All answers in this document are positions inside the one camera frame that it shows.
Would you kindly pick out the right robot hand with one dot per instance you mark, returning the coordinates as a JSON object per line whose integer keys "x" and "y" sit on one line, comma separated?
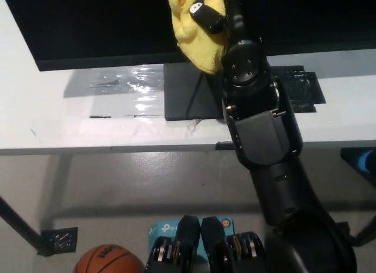
{"x": 210, "y": 19}

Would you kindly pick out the yellow microfiber cloth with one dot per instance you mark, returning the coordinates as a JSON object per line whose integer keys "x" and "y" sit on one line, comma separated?
{"x": 199, "y": 50}

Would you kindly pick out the black HP monitor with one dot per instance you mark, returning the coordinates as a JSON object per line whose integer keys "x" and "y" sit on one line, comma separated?
{"x": 88, "y": 20}

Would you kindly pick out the black robot left body block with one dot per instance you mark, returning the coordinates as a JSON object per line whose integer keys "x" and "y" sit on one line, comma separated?
{"x": 185, "y": 235}

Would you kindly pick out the black desk leg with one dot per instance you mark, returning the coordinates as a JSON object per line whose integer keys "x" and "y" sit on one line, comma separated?
{"x": 17, "y": 220}
{"x": 365, "y": 230}

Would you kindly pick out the clear plastic film sheet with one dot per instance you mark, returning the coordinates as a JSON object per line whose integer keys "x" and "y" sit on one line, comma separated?
{"x": 141, "y": 79}

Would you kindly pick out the crumpled clear tape bit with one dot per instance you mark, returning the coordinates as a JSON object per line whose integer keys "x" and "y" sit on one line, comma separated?
{"x": 193, "y": 125}

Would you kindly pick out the large black tape patch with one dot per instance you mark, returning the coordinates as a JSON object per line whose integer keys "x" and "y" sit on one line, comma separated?
{"x": 305, "y": 91}

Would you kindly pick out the small black tape piece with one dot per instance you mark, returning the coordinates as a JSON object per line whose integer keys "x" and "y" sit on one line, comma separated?
{"x": 224, "y": 146}

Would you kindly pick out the short thin black tape strip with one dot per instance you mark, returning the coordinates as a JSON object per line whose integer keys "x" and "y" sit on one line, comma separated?
{"x": 100, "y": 117}

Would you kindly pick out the blue object at right edge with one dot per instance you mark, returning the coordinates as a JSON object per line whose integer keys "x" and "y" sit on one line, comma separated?
{"x": 351, "y": 158}

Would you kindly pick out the blue round object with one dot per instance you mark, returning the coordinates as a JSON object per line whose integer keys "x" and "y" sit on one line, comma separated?
{"x": 367, "y": 161}

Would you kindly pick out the teal tp-link box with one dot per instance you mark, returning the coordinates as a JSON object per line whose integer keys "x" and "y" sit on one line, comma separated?
{"x": 164, "y": 229}

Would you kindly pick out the orange basketball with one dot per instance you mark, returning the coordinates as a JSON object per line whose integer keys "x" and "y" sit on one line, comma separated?
{"x": 108, "y": 259}

